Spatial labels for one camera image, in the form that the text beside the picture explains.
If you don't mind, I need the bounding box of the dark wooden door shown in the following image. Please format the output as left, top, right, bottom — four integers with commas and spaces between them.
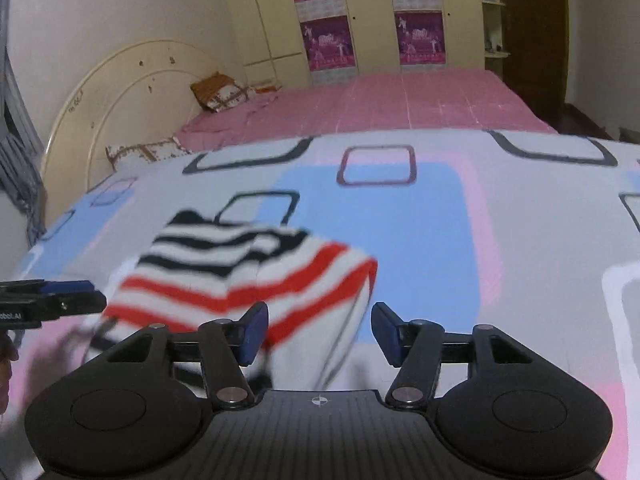
500, 0, 571, 126

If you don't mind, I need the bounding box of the cream curved headboard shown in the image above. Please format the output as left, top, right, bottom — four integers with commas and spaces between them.
39, 37, 236, 196

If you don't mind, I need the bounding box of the pink bedsheet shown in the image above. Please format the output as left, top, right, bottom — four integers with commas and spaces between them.
172, 67, 561, 153

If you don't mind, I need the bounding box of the person's left hand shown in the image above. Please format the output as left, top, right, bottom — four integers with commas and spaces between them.
0, 332, 20, 413

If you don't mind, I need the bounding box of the grey curtain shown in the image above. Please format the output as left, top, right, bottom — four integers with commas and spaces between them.
0, 0, 48, 246

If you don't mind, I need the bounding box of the white brown patterned pillow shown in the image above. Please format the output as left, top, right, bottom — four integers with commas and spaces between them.
105, 137, 193, 172

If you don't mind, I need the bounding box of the orange brown patterned pillow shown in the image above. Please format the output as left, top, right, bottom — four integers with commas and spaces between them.
190, 74, 253, 113

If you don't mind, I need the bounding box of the cream yellow wardrobe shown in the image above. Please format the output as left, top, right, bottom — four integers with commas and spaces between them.
217, 0, 511, 88

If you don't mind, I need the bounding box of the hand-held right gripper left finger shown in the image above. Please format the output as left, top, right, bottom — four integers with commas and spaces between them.
102, 301, 271, 411

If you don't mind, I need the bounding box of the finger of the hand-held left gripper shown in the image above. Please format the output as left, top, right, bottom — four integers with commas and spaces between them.
0, 279, 97, 297
40, 291, 107, 322

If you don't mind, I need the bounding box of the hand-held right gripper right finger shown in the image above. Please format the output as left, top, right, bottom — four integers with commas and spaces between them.
371, 301, 548, 411

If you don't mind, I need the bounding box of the red black striped garment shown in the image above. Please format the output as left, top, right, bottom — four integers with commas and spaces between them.
102, 209, 379, 391

